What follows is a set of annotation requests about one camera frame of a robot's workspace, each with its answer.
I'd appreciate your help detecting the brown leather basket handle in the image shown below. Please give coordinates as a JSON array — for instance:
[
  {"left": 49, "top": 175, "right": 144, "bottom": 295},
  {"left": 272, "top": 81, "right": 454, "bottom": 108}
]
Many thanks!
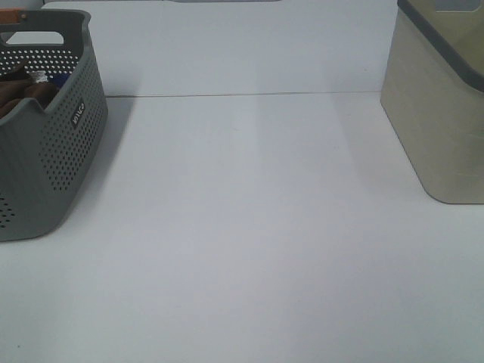
[{"left": 0, "top": 8, "right": 26, "bottom": 26}]

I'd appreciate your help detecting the grey perforated plastic basket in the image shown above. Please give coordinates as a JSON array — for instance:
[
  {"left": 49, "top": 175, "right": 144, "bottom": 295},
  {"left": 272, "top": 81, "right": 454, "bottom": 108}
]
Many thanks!
[{"left": 1, "top": 10, "right": 108, "bottom": 241}]

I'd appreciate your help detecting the blue cloth in basket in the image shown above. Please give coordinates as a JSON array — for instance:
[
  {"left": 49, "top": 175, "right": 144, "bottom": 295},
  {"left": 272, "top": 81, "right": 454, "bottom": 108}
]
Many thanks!
[{"left": 49, "top": 73, "right": 70, "bottom": 89}]

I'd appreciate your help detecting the beige basket with grey rim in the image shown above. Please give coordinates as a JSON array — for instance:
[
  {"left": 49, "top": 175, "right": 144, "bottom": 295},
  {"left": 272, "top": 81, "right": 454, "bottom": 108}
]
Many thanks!
[{"left": 380, "top": 1, "right": 483, "bottom": 204}]

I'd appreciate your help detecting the brown towel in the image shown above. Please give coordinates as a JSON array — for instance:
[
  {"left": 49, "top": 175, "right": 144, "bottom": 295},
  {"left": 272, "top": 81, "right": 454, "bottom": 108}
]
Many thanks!
[{"left": 1, "top": 60, "right": 59, "bottom": 118}]

